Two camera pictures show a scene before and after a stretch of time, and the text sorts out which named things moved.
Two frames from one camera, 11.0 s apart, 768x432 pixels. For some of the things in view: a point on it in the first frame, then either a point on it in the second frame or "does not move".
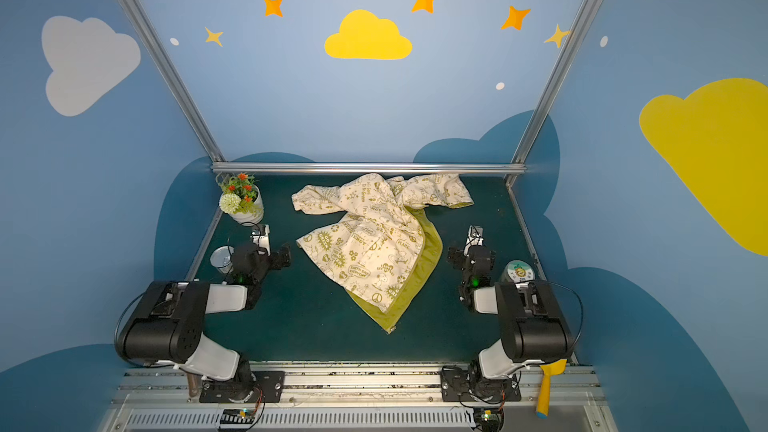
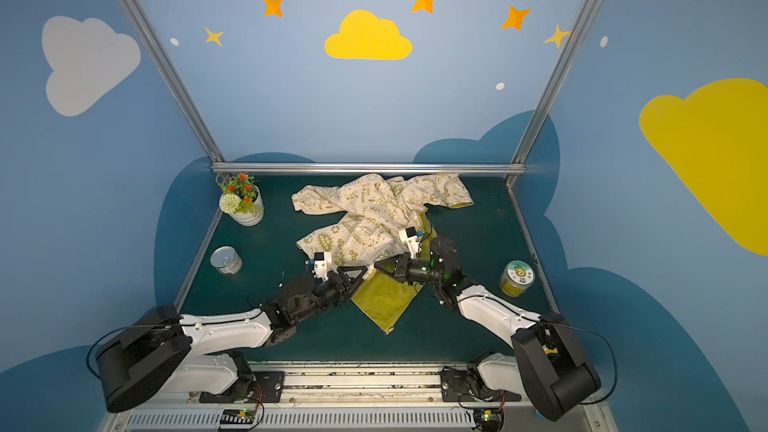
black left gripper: (273, 258) -> (338, 282)
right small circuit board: (489, 419) does not move
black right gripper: (466, 254) -> (402, 268)
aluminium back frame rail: (369, 167) does not move
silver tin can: (221, 258) does not move
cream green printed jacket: (382, 245) does not move
